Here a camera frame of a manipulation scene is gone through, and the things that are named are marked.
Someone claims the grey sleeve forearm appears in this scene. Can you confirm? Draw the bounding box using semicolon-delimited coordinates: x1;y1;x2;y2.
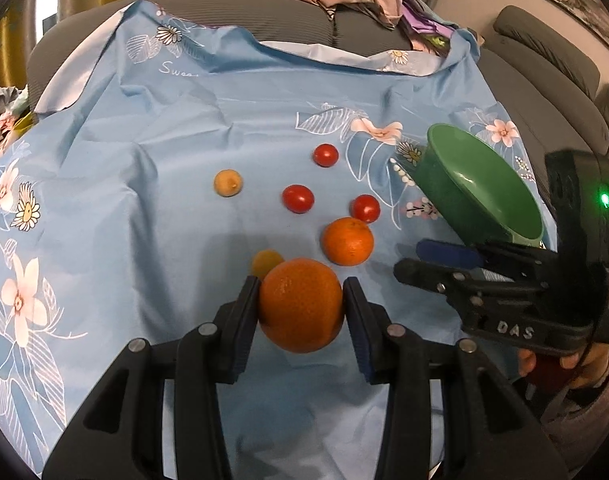
525;352;609;479

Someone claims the purple garment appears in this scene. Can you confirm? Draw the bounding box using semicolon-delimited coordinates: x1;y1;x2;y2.
398;0;457;58

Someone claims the light blue floral cloth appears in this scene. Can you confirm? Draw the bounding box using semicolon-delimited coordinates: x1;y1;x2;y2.
0;0;537;474

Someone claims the red cherry tomato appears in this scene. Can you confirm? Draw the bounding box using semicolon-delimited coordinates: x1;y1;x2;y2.
350;194;381;223
312;143;339;168
282;184;315;214

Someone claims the large orange front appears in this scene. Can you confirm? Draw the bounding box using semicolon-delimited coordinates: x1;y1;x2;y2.
259;258;344;353

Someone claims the green plastic bowl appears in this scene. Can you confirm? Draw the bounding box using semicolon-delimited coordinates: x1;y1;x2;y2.
413;124;544;247

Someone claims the person's right hand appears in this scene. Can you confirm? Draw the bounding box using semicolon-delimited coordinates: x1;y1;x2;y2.
517;344;609;393

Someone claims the grey sofa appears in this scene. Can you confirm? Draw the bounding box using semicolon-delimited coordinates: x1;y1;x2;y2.
18;0;609;226

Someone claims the tan longan fruit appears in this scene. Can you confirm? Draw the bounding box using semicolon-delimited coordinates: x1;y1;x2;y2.
213;169;244;197
250;249;284;280

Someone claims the clothes heap at left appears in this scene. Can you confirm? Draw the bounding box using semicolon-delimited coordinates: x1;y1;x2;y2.
0;87;34;158

